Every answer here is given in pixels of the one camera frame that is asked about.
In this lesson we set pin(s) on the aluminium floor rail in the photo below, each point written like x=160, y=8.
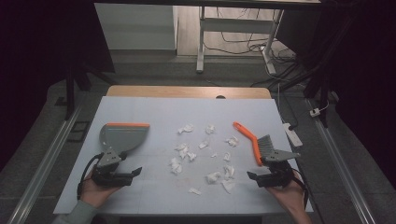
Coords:
x=46, y=161
x=339, y=161

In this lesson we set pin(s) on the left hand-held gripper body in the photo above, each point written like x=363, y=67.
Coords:
x=107, y=158

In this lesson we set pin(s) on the black tripod stand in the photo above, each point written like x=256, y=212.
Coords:
x=70, y=93
x=322, y=87

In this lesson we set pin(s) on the white power strip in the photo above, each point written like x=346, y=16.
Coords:
x=294, y=137

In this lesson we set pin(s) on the small white adapter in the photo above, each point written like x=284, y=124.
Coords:
x=315, y=112

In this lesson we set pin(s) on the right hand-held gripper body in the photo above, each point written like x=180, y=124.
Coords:
x=278, y=155

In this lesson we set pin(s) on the white metal desk frame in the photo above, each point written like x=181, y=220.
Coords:
x=236, y=25

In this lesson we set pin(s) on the person's left hand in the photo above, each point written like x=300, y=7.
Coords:
x=93, y=193

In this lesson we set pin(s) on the light grey cabinet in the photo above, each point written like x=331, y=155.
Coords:
x=135, y=26

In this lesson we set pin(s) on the grey dustpan with orange edge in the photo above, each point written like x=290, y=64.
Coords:
x=124, y=137

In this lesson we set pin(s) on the person's right hand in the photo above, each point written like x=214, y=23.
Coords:
x=288, y=197

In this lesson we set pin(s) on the white paper scraps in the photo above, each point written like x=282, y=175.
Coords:
x=212, y=178

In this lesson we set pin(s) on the orange brush with grey bristles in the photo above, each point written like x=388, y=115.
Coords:
x=249, y=136

